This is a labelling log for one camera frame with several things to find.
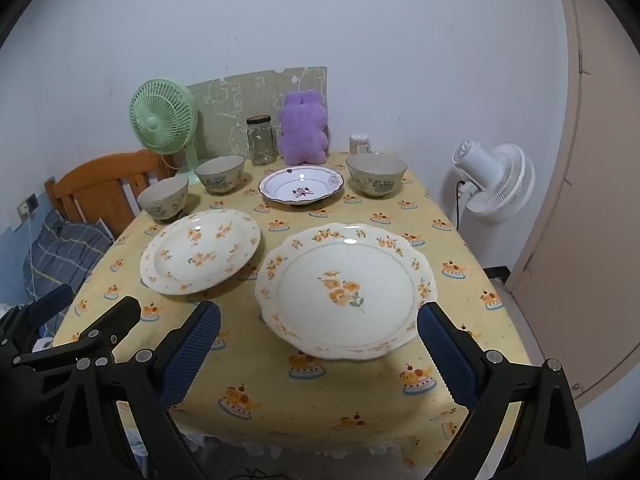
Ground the red-rimmed white plate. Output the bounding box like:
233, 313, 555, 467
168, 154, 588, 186
258, 165, 346, 207

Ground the beige door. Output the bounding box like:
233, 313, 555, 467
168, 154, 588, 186
505, 0, 640, 406

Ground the yellow printed tablecloth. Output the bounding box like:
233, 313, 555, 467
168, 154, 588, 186
52, 151, 533, 471

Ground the round orange-flower plate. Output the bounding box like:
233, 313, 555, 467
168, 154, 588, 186
140, 209, 262, 296

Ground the patterned grey-green board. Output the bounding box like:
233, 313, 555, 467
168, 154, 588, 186
186, 66, 328, 161

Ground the white standing fan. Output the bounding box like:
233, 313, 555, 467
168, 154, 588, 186
451, 140, 536, 233

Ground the wooden bed headboard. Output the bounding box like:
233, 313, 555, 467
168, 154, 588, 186
44, 149, 176, 241

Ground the black fan cable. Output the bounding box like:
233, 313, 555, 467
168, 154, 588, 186
454, 180, 468, 231

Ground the purple plush toy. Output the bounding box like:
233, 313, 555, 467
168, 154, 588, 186
277, 90, 329, 166

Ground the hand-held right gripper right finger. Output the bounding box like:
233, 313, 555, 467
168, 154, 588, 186
416, 302, 588, 480

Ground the glass jar with dark lid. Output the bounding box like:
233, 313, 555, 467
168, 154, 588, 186
246, 115, 277, 166

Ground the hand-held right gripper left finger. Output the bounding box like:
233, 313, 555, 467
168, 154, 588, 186
50, 301, 222, 480

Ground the green table fan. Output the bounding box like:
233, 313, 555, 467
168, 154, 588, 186
129, 79, 203, 186

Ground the floral ceramic bowl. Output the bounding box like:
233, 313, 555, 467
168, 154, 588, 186
346, 152, 408, 198
137, 176, 190, 222
195, 155, 246, 195

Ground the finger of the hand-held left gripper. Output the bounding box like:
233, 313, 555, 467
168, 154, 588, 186
5, 284, 75, 342
12, 296, 142, 368

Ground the grey plaid pillow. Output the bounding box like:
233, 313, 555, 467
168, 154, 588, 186
25, 210, 118, 301

